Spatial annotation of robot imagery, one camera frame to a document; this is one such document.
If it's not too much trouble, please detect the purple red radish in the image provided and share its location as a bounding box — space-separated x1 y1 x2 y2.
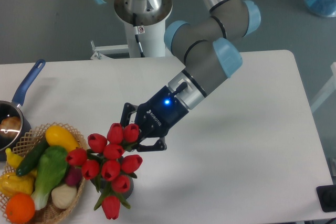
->
65 166 82 186

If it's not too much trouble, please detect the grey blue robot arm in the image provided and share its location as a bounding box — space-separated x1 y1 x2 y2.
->
92 0 261 152

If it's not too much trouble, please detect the red tulip bouquet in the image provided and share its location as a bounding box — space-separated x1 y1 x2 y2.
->
66 123 143 220

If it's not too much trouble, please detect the orange fruit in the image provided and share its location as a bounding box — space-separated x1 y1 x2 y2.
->
5 193 35 223

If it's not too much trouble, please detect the yellow banana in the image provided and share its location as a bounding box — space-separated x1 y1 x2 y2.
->
5 148 24 169

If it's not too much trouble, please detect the yellow bell pepper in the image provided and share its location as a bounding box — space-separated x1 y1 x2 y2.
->
1 172 35 198

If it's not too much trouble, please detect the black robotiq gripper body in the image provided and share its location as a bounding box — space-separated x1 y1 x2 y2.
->
134 85 188 140

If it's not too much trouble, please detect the yellow squash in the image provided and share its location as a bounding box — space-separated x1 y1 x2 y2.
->
45 125 80 152

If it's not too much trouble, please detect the brown bread roll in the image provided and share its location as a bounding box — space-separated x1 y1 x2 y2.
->
1 116 21 134

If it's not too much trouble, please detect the white garlic bulb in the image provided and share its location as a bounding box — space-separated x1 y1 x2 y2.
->
51 184 77 209

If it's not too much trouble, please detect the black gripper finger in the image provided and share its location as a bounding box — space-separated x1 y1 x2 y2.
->
120 102 138 127
136 137 167 152

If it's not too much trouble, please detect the blue handled saucepan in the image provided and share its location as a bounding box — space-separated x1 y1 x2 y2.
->
1 59 46 162

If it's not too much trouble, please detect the black device at edge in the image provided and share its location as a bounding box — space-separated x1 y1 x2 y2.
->
316 185 335 212

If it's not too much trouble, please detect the woven wicker basket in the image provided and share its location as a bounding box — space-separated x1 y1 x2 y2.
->
12 122 88 223

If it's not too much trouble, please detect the dark grey ribbed vase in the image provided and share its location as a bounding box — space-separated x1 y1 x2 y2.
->
90 172 134 200

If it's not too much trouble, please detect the white frame at right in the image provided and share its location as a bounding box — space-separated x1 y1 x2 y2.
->
310 62 335 113

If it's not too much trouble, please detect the dark green cucumber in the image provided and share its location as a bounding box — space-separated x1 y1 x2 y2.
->
16 138 49 176

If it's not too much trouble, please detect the black cable on pedestal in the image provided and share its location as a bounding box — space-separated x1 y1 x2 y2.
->
132 13 146 58

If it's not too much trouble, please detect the green bok choy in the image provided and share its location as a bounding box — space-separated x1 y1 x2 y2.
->
31 146 68 211

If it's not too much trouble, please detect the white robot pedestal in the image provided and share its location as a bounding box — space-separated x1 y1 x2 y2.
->
90 0 184 60

